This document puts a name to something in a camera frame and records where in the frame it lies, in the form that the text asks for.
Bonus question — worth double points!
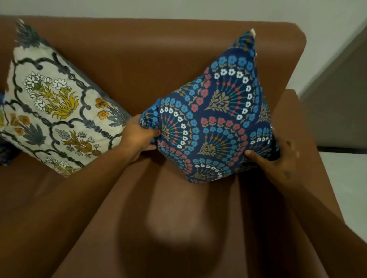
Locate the person's right hand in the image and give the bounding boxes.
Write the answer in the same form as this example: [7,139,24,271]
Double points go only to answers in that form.
[244,132,301,192]

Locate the person's left hand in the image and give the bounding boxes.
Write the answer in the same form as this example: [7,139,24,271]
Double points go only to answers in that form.
[120,114,161,164]

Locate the blue floral cushion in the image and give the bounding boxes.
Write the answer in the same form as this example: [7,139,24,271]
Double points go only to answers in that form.
[139,28,280,184]

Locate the person's right forearm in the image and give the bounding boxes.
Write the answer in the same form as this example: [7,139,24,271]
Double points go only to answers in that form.
[282,178,367,278]

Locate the person's left forearm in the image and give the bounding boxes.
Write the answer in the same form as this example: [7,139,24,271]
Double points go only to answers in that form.
[0,146,133,278]

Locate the brown leather sofa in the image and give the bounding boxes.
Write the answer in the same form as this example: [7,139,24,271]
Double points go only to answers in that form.
[0,15,344,278]

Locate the cream floral cushion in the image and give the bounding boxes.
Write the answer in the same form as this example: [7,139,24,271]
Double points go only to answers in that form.
[0,19,133,177]

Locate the dark blue patterned cushion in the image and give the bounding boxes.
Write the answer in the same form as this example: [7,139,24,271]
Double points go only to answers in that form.
[0,93,22,166]

